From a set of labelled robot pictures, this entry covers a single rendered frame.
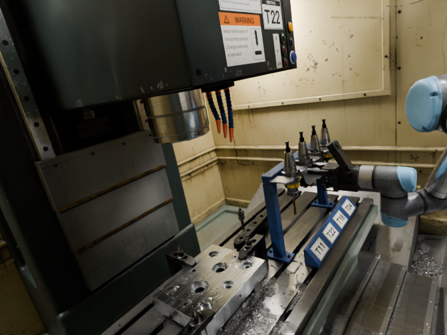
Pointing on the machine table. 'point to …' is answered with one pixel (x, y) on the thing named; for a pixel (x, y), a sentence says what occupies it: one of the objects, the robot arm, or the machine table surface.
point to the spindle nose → (177, 116)
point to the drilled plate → (244, 284)
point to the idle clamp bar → (260, 223)
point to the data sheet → (241, 5)
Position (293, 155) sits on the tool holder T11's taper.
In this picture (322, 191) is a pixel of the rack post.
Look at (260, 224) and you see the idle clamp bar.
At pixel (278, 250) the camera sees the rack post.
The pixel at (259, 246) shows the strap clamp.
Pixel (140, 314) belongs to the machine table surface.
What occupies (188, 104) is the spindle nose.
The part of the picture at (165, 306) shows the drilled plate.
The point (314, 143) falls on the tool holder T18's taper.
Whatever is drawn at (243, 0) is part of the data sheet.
